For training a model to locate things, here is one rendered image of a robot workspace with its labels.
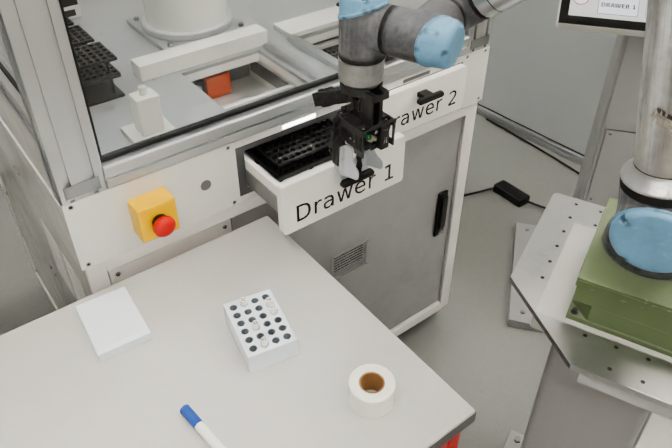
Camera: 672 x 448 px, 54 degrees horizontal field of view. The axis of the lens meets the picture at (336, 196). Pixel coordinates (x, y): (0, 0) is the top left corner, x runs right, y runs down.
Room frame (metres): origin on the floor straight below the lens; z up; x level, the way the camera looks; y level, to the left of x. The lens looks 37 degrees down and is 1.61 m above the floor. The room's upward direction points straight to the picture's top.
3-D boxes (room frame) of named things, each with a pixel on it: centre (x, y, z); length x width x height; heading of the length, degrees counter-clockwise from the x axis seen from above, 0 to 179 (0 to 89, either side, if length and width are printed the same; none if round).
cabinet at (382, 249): (1.53, 0.32, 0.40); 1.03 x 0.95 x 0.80; 127
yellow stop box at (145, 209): (0.91, 0.32, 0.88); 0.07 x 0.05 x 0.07; 127
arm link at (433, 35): (0.94, -0.14, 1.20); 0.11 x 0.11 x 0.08; 59
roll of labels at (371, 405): (0.61, -0.05, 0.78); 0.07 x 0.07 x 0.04
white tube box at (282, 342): (0.73, 0.12, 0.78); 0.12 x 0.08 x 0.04; 26
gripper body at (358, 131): (0.97, -0.05, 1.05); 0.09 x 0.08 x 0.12; 37
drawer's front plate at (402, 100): (1.31, -0.18, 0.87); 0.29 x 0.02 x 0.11; 127
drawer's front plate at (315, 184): (1.01, -0.02, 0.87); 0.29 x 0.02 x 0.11; 127
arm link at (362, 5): (0.97, -0.04, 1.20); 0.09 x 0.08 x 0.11; 59
